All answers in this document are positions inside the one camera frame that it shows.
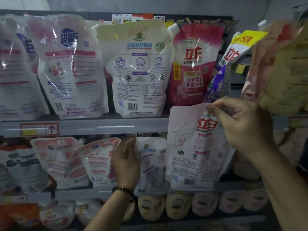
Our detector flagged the white blue-print refill pouch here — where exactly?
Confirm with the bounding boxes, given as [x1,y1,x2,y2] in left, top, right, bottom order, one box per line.
[134,136,169,196]

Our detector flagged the grey metal shelf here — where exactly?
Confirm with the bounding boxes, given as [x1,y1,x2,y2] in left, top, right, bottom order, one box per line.
[0,110,308,231]

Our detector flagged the person's right hand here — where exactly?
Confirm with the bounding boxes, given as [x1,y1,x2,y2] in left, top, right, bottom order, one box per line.
[206,96,275,159]

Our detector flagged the dark beaded bracelet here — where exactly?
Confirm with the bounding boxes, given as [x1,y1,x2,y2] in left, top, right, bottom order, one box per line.
[112,185,136,202]

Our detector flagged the person's left forearm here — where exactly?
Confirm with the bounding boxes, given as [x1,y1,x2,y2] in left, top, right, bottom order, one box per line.
[84,190,134,231]

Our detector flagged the white pink-label bottle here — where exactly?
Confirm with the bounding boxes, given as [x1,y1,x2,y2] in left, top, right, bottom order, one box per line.
[74,199,104,227]

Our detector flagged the row of small toiletry boxes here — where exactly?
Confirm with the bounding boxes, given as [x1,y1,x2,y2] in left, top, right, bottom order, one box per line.
[112,13,167,24]

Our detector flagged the person's right forearm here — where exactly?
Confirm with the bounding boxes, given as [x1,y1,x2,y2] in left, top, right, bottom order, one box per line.
[250,142,308,231]

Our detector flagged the dark background shelf unit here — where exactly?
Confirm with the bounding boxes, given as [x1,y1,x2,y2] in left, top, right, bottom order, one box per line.
[0,9,239,34]

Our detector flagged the red-framed price tag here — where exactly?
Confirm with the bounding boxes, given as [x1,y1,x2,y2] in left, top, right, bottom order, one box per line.
[0,193,29,205]
[20,122,60,138]
[289,117,308,128]

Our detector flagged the magenta Liby detergent pouch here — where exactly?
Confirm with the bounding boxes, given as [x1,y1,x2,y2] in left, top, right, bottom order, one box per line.
[167,23,225,106]

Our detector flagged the person's left hand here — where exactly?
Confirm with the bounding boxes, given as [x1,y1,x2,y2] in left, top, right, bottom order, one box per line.
[111,137,141,191]

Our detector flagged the white green-label bottle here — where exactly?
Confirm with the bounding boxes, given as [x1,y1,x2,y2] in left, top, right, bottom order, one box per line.
[39,200,77,230]

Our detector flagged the small pink white Chaoneng pouches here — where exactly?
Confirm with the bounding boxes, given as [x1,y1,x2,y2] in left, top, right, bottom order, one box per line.
[30,136,90,191]
[77,137,122,188]

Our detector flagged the row of pale yellow bottles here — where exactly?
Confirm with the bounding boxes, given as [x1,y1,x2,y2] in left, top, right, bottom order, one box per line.
[137,189,270,221]

